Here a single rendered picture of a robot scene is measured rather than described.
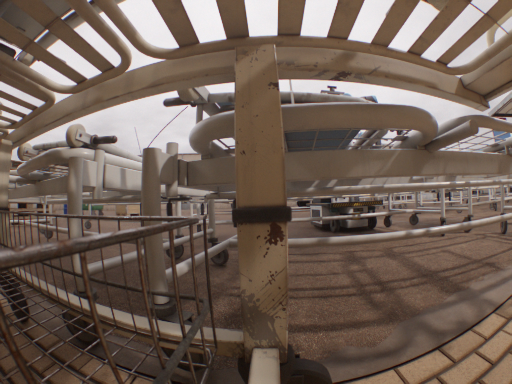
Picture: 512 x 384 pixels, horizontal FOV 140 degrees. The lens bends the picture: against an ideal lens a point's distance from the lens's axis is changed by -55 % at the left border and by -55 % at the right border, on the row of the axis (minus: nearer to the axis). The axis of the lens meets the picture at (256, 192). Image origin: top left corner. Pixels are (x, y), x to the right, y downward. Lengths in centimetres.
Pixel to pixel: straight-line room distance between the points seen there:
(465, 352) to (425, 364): 11
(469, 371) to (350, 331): 33
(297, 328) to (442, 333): 39
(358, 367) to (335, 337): 13
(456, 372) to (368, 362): 20
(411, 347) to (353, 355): 14
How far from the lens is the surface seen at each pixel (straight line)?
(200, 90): 44
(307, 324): 63
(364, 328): 62
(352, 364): 50
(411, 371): 51
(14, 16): 52
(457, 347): 60
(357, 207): 231
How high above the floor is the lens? 35
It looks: 3 degrees up
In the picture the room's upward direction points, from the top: 2 degrees counter-clockwise
